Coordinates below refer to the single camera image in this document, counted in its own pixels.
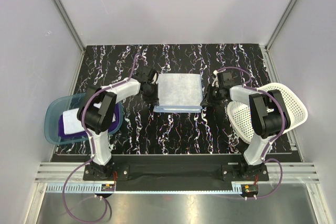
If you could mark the left orange connector box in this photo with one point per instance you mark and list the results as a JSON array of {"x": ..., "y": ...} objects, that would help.
[{"x": 108, "y": 187}]

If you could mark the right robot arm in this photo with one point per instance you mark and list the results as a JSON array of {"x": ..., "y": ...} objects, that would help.
[{"x": 268, "y": 115}]

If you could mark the orange connector box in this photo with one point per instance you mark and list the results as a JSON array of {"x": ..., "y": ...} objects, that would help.
[
  {"x": 250, "y": 188},
  {"x": 108, "y": 187}
]

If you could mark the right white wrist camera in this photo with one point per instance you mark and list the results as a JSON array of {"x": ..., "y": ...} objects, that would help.
[{"x": 215, "y": 73}]

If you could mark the light blue towel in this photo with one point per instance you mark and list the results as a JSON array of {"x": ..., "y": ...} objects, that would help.
[{"x": 179, "y": 93}]

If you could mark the right orange connector box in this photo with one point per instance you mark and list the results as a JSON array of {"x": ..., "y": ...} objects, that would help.
[{"x": 250, "y": 188}]

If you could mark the purple towel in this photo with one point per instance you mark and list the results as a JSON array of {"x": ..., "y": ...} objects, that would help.
[{"x": 61, "y": 129}]

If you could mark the white perforated laundry basket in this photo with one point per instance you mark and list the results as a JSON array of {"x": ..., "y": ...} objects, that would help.
[{"x": 240, "y": 118}]

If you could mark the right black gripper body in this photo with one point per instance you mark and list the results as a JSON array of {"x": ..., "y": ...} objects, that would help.
[{"x": 213, "y": 95}]

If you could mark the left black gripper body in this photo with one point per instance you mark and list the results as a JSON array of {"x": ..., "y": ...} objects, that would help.
[{"x": 151, "y": 95}]

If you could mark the white slotted cable duct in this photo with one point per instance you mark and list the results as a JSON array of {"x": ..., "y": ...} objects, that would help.
[{"x": 87, "y": 188}]

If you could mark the blue transparent plastic bin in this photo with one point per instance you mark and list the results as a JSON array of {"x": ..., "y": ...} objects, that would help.
[{"x": 61, "y": 124}]

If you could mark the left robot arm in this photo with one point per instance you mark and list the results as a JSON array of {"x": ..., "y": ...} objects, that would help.
[{"x": 97, "y": 110}]

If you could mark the white towel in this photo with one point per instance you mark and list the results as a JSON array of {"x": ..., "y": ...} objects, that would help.
[{"x": 71, "y": 121}]

